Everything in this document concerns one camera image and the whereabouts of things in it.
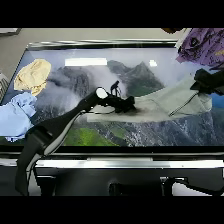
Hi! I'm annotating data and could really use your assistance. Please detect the grey pants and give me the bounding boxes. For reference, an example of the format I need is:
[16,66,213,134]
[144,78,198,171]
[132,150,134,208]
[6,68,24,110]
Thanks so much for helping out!
[85,75,213,124]

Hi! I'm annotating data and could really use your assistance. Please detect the yellow garment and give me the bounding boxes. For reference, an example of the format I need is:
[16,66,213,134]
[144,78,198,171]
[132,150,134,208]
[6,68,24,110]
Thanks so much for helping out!
[13,58,53,97]

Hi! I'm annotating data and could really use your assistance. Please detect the light blue garment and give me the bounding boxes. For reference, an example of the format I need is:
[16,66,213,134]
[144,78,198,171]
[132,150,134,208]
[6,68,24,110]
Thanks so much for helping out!
[0,91,38,143]

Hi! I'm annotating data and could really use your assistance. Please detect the silver frame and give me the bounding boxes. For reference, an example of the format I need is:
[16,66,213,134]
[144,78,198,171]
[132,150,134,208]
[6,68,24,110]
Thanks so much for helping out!
[0,151,224,197]

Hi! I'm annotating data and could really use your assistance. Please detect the purple garment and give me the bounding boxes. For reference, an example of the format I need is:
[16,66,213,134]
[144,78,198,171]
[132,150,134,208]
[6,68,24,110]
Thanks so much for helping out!
[175,28,224,69]

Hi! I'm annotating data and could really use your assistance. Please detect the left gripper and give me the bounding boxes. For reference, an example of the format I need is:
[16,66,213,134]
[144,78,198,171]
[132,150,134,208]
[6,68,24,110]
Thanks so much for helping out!
[114,95,137,113]

